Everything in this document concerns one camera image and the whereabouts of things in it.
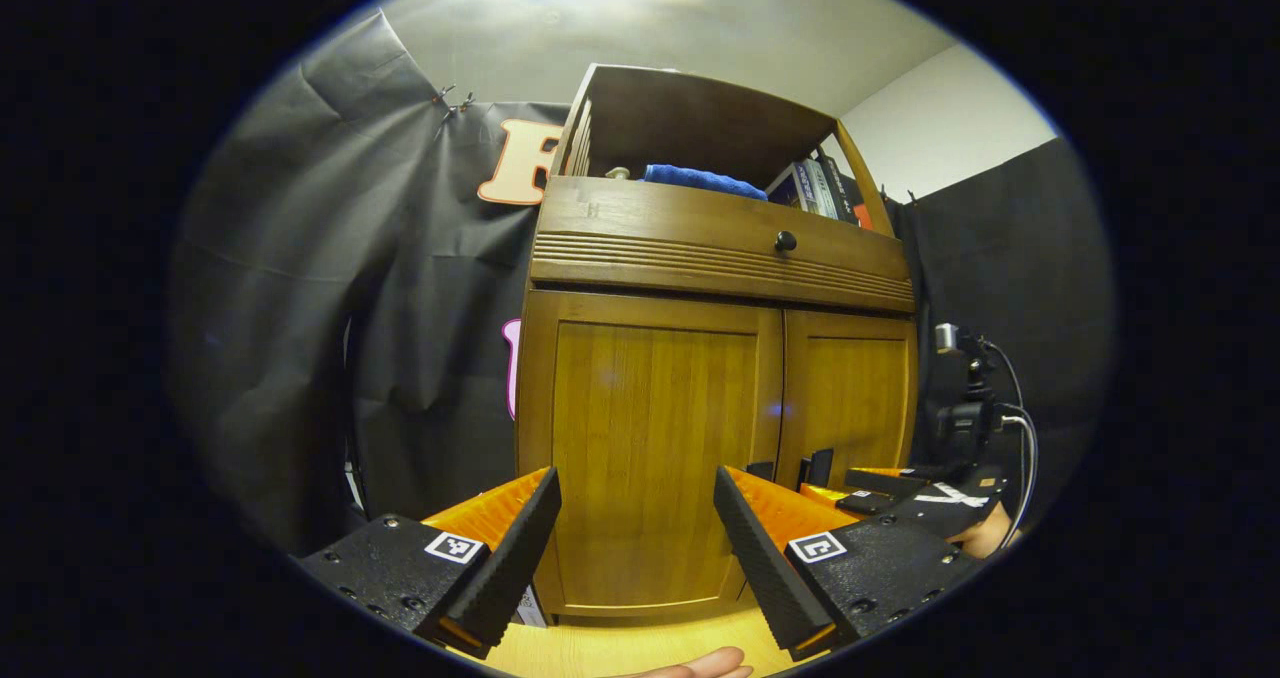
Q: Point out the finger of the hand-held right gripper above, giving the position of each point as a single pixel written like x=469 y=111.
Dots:
x=860 y=504
x=890 y=483

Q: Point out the wooden double-door shoe cabinet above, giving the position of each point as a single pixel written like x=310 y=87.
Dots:
x=700 y=118

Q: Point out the purple blue book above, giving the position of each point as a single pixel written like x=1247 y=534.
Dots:
x=790 y=190

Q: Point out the light grey book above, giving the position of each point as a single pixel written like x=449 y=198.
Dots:
x=818 y=188

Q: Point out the wooden shoe cabinet door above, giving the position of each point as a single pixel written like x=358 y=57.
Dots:
x=850 y=398
x=650 y=438

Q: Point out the wooden cabinet drawer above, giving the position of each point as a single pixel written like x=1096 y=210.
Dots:
x=680 y=228

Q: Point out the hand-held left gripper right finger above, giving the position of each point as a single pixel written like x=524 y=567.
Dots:
x=760 y=568

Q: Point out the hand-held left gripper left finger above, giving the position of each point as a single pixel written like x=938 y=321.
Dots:
x=510 y=568

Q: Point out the black backdrop cloth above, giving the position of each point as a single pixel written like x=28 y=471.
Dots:
x=300 y=308

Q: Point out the blue folded towel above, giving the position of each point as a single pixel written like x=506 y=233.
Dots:
x=700 y=181

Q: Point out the black drawer knob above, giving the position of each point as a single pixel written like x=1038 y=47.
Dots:
x=786 y=241

